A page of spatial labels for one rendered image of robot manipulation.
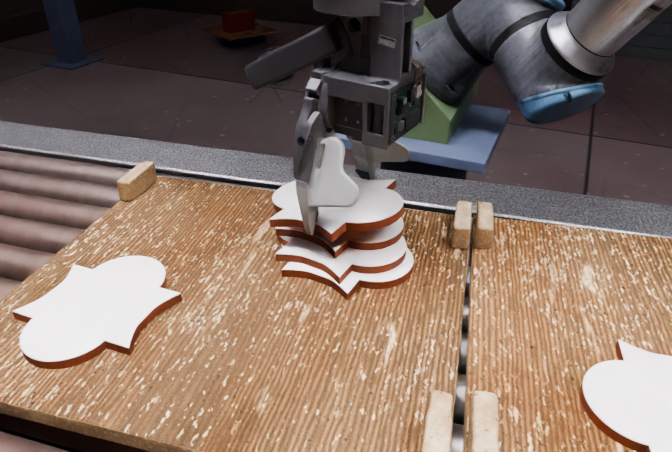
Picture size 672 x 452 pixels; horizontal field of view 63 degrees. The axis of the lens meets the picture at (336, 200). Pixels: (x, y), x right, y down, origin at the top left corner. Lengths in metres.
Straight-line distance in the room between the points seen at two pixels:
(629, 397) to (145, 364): 0.36
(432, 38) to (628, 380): 0.65
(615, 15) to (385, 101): 0.45
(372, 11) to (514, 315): 0.28
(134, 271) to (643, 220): 0.58
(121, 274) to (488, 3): 0.67
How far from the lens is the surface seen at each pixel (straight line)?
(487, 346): 0.48
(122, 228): 0.65
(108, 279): 0.56
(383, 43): 0.44
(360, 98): 0.44
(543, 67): 0.86
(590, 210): 0.74
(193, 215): 0.65
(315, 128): 0.46
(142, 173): 0.70
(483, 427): 0.39
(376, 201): 0.53
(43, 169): 0.88
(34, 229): 0.72
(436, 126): 0.97
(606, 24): 0.83
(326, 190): 0.48
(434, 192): 0.73
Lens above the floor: 1.27
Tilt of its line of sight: 30 degrees down
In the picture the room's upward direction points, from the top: straight up
